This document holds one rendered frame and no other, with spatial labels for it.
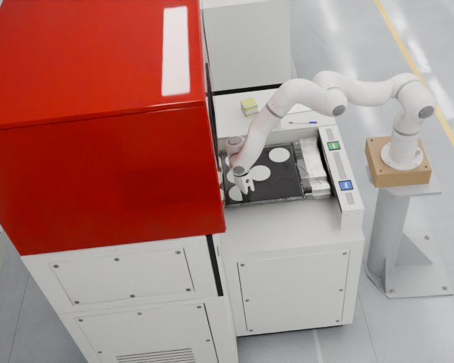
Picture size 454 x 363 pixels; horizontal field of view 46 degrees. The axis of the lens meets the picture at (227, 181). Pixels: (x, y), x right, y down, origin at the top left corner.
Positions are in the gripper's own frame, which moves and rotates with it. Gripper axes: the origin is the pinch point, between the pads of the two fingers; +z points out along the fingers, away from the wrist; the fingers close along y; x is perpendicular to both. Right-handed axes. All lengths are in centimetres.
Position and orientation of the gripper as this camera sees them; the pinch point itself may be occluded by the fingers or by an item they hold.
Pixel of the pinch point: (246, 196)
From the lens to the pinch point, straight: 240.3
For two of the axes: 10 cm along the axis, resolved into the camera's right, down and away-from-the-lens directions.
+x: -8.5, 4.3, -3.0
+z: 1.7, 7.6, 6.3
